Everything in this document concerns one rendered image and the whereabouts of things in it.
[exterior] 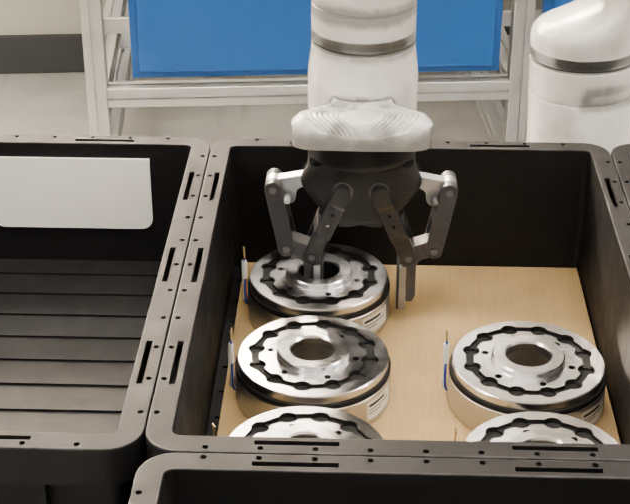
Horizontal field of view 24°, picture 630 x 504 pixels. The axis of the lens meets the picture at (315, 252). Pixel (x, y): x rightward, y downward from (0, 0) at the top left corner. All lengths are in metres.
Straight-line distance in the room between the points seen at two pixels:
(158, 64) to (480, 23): 0.63
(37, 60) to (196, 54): 1.02
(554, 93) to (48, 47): 2.65
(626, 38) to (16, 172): 0.50
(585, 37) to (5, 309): 0.51
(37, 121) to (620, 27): 2.45
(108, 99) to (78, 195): 1.76
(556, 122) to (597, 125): 0.03
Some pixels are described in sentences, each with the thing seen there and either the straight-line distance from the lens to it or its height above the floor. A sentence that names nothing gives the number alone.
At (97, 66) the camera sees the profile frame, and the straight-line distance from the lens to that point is 2.86.
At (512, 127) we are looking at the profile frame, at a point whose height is 0.20.
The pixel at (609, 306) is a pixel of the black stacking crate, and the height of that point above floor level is 0.88.
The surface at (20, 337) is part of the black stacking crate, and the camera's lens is 1.07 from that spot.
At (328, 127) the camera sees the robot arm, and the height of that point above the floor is 1.01.
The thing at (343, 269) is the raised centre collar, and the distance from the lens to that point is 1.06.
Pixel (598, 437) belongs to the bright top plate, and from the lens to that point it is 0.91.
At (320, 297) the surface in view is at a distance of 1.04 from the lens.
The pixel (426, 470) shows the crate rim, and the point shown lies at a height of 0.93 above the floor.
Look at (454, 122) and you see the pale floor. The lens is 3.48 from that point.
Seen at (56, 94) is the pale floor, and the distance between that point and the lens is 3.67.
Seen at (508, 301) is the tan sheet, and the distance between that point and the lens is 1.10.
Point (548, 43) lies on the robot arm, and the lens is 1.23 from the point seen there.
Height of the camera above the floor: 1.39
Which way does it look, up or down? 29 degrees down
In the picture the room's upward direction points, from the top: straight up
